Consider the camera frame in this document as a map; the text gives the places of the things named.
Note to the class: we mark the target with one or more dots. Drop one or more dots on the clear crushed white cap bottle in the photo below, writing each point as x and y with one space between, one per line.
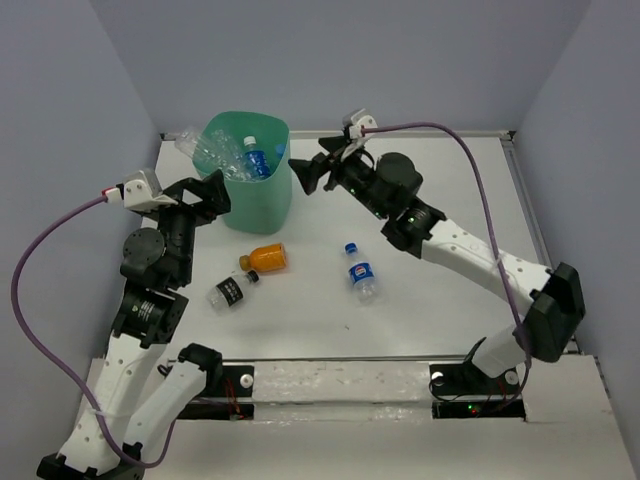
197 145

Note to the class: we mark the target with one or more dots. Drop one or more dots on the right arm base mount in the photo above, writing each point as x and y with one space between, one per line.
462 391

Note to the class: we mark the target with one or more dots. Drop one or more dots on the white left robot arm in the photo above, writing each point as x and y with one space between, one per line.
119 435

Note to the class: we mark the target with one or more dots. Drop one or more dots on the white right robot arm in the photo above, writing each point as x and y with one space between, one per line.
549 302

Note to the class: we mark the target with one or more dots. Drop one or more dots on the blue label white cap bottle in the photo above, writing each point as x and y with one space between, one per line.
256 159

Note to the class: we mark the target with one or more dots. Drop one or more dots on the green plastic bin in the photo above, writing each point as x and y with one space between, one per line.
261 206

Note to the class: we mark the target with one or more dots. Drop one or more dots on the white foam strip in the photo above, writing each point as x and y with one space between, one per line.
285 392

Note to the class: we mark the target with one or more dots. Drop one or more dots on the clear blue cap bottle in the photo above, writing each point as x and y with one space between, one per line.
280 150

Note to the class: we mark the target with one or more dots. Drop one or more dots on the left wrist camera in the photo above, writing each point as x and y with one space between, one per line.
140 192

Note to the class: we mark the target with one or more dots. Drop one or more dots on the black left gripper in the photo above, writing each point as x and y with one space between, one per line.
213 188

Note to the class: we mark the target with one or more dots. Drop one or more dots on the small black label bottle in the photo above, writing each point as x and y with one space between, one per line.
233 290

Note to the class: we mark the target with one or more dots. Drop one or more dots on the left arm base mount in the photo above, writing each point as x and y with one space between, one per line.
230 399

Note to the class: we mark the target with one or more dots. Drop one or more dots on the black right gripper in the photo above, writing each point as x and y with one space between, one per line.
308 172

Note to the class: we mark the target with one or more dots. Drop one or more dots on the orange juice bottle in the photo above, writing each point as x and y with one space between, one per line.
265 259

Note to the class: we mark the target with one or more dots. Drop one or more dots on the Pepsi label bottle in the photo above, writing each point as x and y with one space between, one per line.
361 275

